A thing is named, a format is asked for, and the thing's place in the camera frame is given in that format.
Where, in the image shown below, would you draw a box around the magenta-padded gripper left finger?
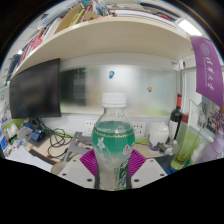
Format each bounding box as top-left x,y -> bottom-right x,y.
57,148 -> 99,190

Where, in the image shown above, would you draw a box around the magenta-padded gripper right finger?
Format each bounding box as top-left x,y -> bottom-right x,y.
127,148 -> 168,190

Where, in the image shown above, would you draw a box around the green-labelled clear drink bottle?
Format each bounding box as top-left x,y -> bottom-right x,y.
91,92 -> 136,191

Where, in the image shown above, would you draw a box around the large lavender water bottle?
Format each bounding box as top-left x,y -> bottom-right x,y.
199,128 -> 224,164

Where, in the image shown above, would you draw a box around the grey metal laptop stand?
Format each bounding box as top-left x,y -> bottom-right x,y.
61,130 -> 94,163

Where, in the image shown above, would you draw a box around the white ceramic jar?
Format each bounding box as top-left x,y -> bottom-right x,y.
148,121 -> 170,152

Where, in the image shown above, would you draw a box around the green drinking glass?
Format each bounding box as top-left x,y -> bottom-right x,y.
171,99 -> 204,168

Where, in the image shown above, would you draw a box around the white paper sheets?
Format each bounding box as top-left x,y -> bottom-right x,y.
8,146 -> 54,173

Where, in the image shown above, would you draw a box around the small blue device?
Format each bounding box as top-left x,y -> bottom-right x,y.
29,128 -> 46,143

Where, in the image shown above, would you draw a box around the dark wine bottle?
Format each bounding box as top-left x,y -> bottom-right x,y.
168,93 -> 184,141

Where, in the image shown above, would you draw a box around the clear plastic box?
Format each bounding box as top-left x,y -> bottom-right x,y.
16,126 -> 34,141

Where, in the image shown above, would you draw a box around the framed group photo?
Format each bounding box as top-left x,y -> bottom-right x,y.
199,96 -> 224,134

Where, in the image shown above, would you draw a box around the black computer monitor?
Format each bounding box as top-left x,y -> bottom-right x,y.
9,58 -> 62,120

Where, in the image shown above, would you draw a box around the purple hanging pennant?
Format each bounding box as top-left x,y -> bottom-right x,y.
189,35 -> 224,108

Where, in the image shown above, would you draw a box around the white shelf with books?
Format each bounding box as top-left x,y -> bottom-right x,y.
6,0 -> 201,79

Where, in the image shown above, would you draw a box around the ceiling lights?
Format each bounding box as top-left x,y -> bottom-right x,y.
178,18 -> 203,37

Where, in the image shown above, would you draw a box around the black cables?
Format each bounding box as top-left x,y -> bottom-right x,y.
38,118 -> 74,159

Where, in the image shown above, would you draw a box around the white wall socket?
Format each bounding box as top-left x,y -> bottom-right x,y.
132,121 -> 147,136
84,119 -> 98,134

